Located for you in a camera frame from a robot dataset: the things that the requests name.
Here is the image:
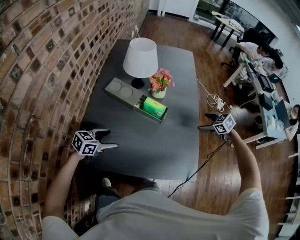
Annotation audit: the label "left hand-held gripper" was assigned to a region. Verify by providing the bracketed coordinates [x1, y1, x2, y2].
[71, 128, 120, 163]

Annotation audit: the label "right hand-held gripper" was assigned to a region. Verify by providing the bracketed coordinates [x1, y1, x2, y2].
[197, 112, 236, 142]

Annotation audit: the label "grey long box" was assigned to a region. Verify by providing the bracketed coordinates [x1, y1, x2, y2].
[104, 77, 169, 124]

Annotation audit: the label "green tissues pack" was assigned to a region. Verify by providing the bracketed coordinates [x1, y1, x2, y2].
[141, 97, 168, 118]

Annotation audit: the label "person's left forearm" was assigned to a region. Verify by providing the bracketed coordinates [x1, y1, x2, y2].
[44, 151, 87, 221]

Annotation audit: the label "person's right forearm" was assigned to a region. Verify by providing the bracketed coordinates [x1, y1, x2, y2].
[228, 128, 263, 195]

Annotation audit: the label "white fluffy animal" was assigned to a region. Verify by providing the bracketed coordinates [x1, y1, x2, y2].
[230, 105, 256, 125]

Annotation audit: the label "person's dark trousers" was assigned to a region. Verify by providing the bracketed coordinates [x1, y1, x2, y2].
[95, 175, 162, 213]

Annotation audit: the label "white office desk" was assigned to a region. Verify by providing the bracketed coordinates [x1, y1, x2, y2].
[222, 60, 292, 150]

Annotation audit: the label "pink flowers in white pot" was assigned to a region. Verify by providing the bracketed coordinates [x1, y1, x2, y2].
[148, 67, 176, 99]

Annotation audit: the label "black monitor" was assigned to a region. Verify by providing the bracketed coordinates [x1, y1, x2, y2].
[257, 74, 275, 93]

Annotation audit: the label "white shade table lamp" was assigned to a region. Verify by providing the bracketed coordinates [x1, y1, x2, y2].
[122, 37, 158, 90]

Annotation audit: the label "person's white shirt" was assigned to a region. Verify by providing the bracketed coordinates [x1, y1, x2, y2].
[41, 187, 270, 240]

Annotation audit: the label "light table with black legs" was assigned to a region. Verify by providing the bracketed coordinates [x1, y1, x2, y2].
[210, 11, 246, 46]

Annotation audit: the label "white cable with power strip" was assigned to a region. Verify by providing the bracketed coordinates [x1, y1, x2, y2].
[195, 78, 233, 111]

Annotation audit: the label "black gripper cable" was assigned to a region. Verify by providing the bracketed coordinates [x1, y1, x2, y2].
[167, 137, 229, 199]

